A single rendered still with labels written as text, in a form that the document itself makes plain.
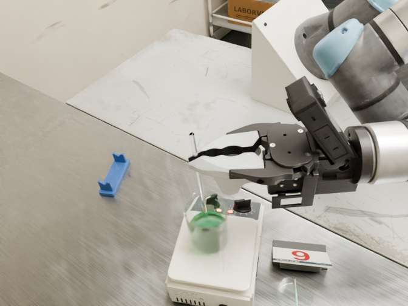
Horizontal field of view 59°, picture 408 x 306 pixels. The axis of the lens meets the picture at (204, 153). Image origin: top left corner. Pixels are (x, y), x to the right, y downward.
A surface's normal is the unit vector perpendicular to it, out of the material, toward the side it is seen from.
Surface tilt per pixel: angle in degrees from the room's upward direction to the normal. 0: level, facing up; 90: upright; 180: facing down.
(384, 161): 62
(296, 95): 33
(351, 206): 0
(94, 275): 0
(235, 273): 0
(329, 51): 78
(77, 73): 90
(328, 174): 90
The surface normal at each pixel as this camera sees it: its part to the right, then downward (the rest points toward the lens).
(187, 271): -0.08, -0.70
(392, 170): 0.00, 0.58
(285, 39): 0.48, -0.24
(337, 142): 0.07, 0.72
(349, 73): -0.46, 0.51
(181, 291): -0.21, 0.71
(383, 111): -0.29, 0.40
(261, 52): -0.62, 0.59
